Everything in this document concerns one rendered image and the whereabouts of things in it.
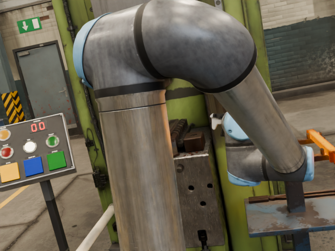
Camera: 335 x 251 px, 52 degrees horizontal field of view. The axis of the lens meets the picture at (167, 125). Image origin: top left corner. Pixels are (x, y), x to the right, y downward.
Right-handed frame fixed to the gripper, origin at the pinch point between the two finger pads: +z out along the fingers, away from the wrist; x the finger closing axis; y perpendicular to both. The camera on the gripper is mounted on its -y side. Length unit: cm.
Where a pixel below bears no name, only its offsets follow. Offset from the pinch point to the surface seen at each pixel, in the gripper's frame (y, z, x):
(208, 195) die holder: 35.9, 24.1, -3.2
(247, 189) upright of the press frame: 34, 43, 16
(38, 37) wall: -133, 591, -379
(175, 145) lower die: 15.6, 26.6, -21.1
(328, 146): 6.0, -6.0, 34.3
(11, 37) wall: -125, 591, -441
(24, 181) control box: 39, 11, -83
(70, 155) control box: 26, 19, -67
